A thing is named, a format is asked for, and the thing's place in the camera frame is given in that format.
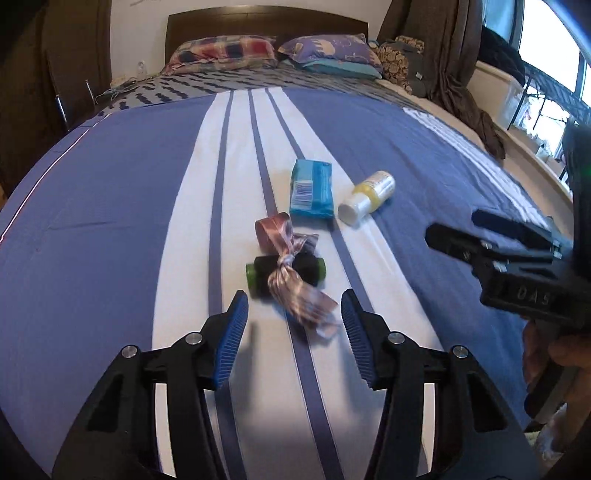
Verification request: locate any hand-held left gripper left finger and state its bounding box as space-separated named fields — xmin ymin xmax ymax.
xmin=51 ymin=290 xmax=250 ymax=480

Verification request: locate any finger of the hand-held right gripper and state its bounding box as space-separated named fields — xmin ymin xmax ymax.
xmin=425 ymin=224 xmax=502 ymax=278
xmin=472 ymin=210 xmax=564 ymax=254

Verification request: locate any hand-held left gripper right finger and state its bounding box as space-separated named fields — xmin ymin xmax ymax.
xmin=341 ymin=288 xmax=541 ymax=480

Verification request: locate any black roll with pink ribbon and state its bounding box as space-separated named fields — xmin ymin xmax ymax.
xmin=246 ymin=212 xmax=340 ymax=340

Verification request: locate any person's right hand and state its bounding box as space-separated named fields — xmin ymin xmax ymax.
xmin=524 ymin=320 xmax=591 ymax=393

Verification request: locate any yellow white bottle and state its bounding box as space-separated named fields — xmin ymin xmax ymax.
xmin=338 ymin=171 xmax=396 ymax=227

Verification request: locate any white storage box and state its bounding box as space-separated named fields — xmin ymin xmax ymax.
xmin=475 ymin=60 xmax=525 ymax=132

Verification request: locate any blue tissue packet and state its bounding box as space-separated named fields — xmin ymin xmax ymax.
xmin=289 ymin=159 xmax=335 ymax=220

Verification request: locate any blue white striped blanket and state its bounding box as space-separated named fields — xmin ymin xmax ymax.
xmin=0 ymin=88 xmax=573 ymax=480

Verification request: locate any brown curtain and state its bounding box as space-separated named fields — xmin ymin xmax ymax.
xmin=379 ymin=0 xmax=506 ymax=160

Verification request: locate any grey green bag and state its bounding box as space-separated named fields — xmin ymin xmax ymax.
xmin=406 ymin=51 xmax=432 ymax=97

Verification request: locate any black jacket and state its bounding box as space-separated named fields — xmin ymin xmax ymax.
xmin=480 ymin=25 xmax=527 ymax=88

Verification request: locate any brown patterned cushion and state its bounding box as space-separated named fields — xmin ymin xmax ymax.
xmin=374 ymin=36 xmax=426 ymax=93

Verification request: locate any teal pillow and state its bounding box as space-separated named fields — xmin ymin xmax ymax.
xmin=281 ymin=58 xmax=384 ymax=80

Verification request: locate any purple printed pillow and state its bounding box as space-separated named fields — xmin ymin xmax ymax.
xmin=278 ymin=33 xmax=384 ymax=70

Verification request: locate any grey zigzag patterned sheet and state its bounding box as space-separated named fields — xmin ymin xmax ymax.
xmin=95 ymin=67 xmax=416 ymax=116

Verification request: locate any wooden chair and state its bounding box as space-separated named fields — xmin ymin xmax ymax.
xmin=46 ymin=51 xmax=100 ymax=134

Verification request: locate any red blue plaid pillow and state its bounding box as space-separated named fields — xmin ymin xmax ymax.
xmin=161 ymin=36 xmax=278 ymax=75

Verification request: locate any dark wooden headboard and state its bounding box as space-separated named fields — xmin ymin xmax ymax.
xmin=165 ymin=6 xmax=370 ymax=70

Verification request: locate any dark wooden wardrobe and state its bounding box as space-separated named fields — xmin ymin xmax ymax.
xmin=0 ymin=0 xmax=112 ymax=195

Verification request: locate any black metal wire rack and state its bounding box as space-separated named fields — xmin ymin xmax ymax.
xmin=522 ymin=60 xmax=591 ymax=139

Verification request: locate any charging cable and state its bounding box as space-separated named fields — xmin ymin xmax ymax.
xmin=95 ymin=78 xmax=139 ymax=100

